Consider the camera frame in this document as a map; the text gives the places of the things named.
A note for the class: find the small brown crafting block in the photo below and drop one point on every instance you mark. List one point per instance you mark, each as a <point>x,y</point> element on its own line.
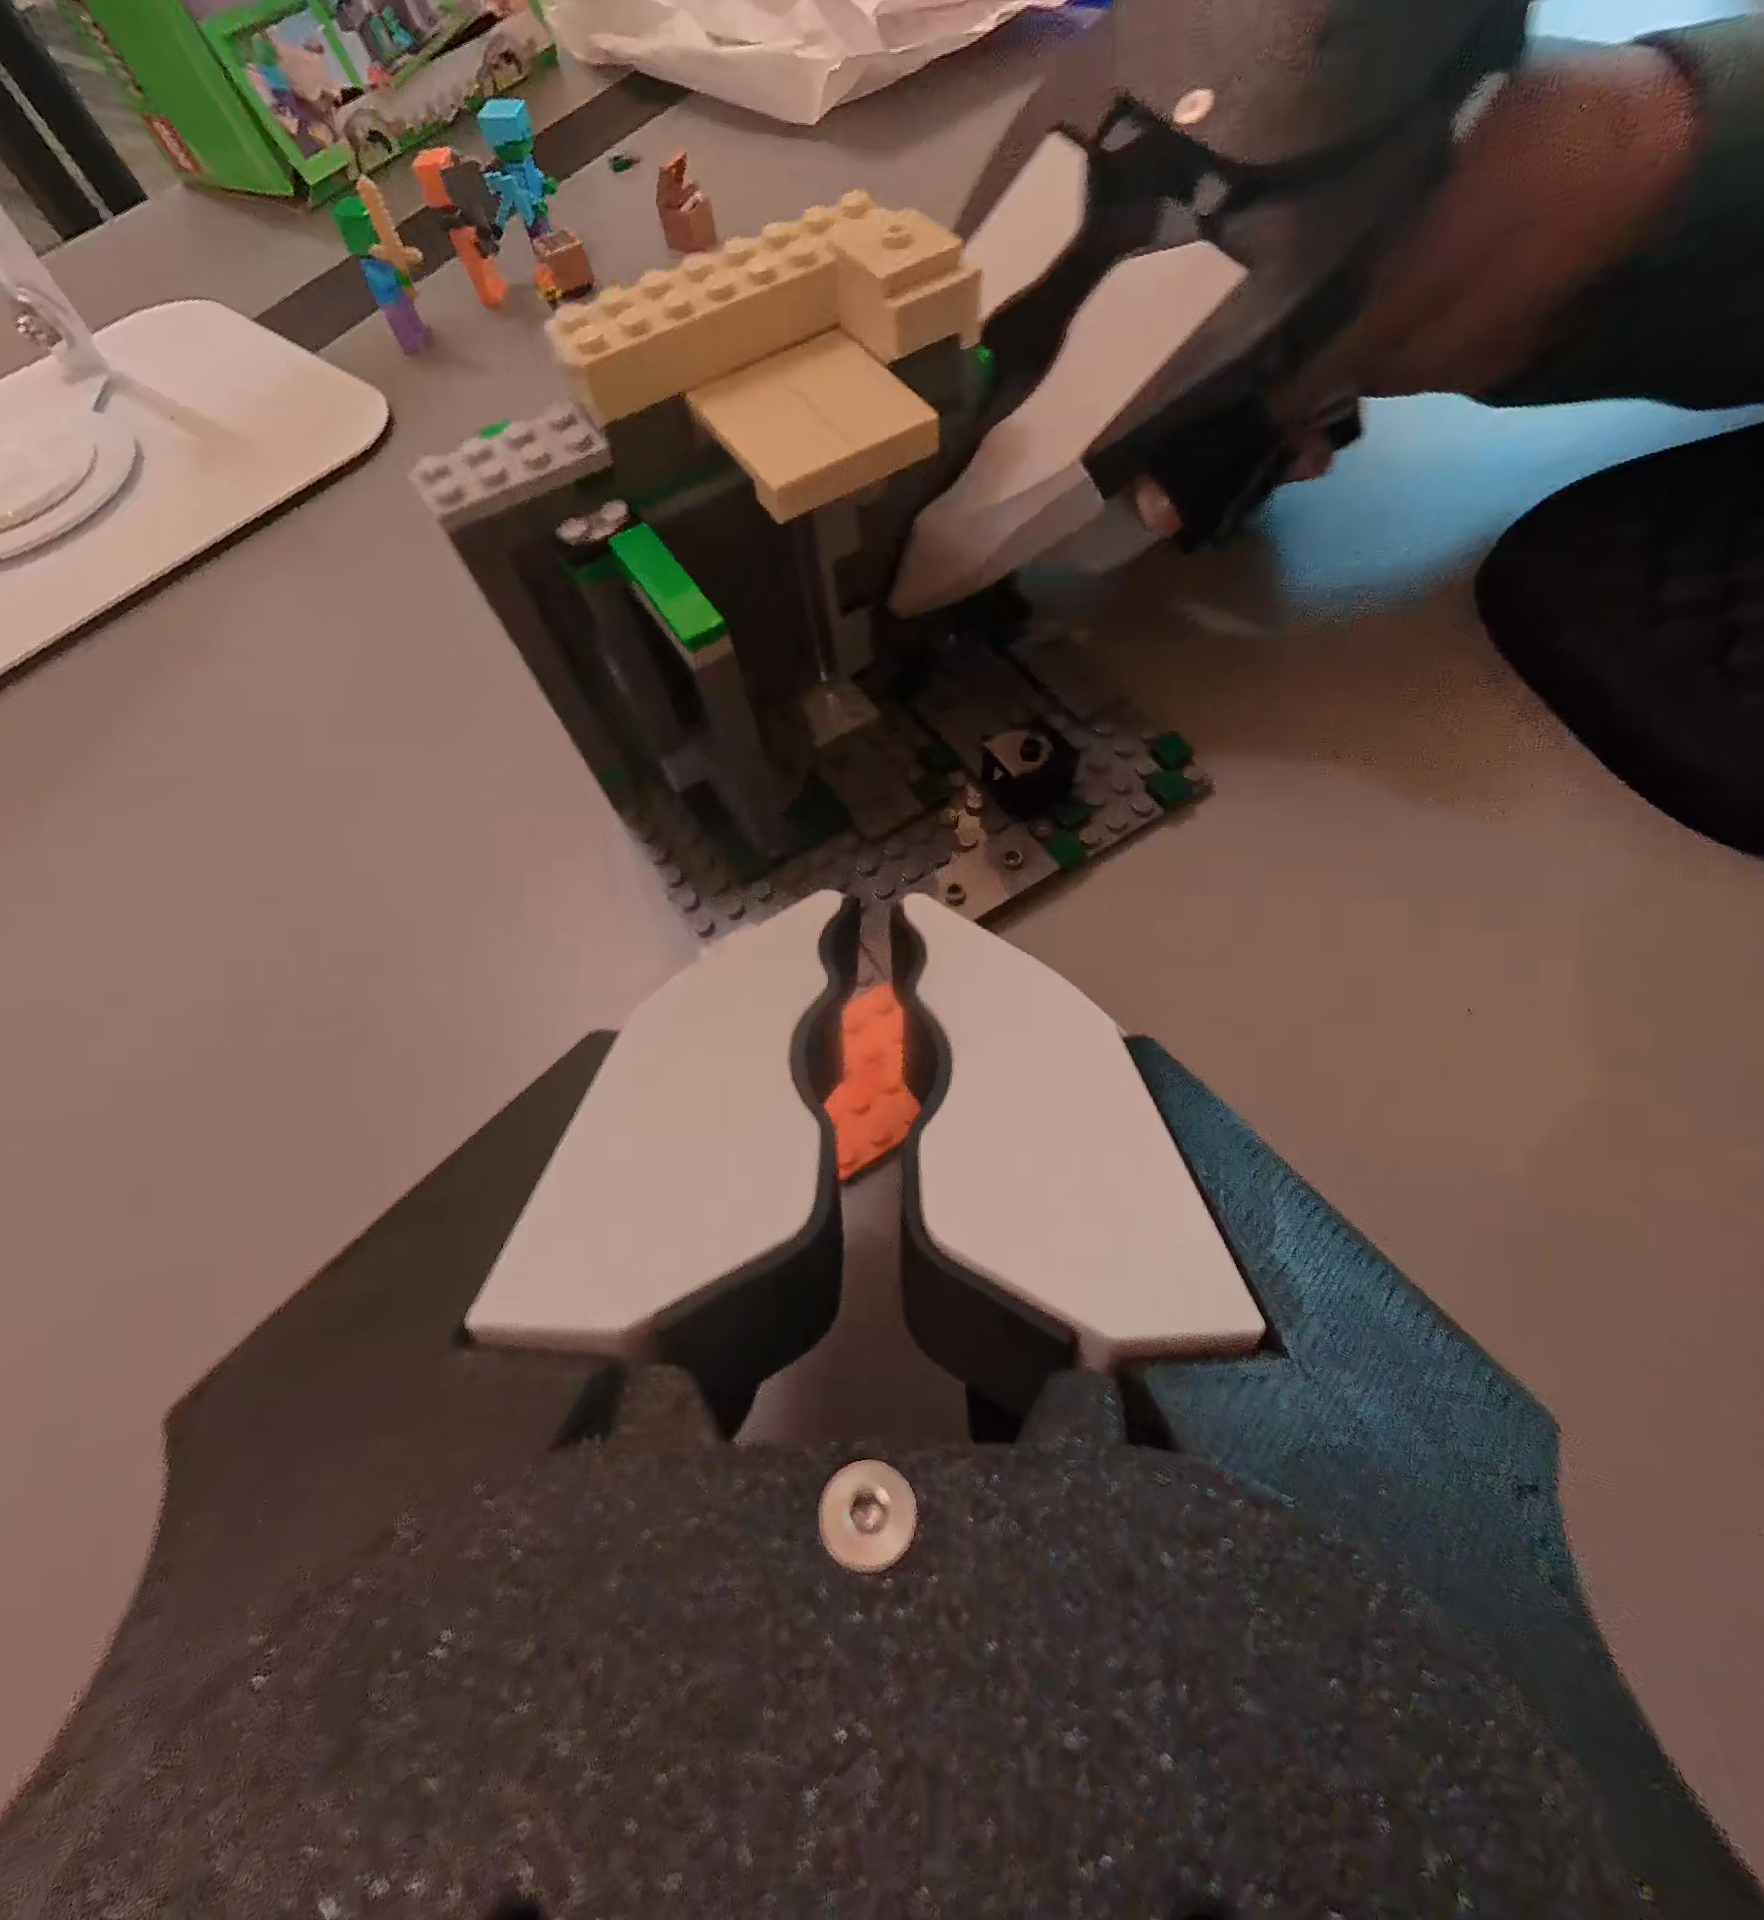
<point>572,266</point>

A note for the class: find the brown toy chest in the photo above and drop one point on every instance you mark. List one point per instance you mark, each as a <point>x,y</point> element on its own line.
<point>688,218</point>

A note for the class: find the orange minifigure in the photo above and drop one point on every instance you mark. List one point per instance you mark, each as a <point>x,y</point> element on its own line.
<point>481,271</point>

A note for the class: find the person's right forearm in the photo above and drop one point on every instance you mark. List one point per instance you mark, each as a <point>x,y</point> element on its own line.
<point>1752,224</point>

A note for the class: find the white book stand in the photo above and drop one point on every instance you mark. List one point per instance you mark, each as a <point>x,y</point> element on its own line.
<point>222,407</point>

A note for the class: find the black mesh chair seat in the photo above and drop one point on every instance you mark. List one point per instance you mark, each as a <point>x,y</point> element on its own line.
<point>1692,646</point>

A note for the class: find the toy brick building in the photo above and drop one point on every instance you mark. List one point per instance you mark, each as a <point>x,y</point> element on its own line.
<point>703,316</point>

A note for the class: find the person's right hand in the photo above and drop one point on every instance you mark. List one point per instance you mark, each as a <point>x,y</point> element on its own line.
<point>1526,224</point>

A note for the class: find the orange brick plate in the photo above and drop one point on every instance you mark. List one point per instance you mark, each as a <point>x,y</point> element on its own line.
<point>867,1079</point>

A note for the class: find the white paper bag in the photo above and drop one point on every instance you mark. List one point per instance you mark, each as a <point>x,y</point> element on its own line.
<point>793,45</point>

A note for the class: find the green head zombie minifigure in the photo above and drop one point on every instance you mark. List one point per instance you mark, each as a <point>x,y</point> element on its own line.
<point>402,320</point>

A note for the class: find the green toy box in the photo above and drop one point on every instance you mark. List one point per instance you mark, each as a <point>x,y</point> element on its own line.
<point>222,89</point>

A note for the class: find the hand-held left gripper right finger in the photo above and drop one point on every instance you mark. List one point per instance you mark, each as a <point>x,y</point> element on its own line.
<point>1078,1184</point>

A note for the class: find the cyan head minifigure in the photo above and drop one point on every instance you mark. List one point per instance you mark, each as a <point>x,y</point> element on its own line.
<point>506,132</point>

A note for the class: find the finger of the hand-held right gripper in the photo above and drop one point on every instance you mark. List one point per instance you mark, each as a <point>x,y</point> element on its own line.
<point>1107,359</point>
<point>1025,211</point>

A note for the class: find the grey desk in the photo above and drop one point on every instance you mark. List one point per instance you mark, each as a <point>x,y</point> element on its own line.
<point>222,974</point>

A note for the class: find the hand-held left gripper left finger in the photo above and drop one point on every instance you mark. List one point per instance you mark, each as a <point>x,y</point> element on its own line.
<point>658,1184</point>

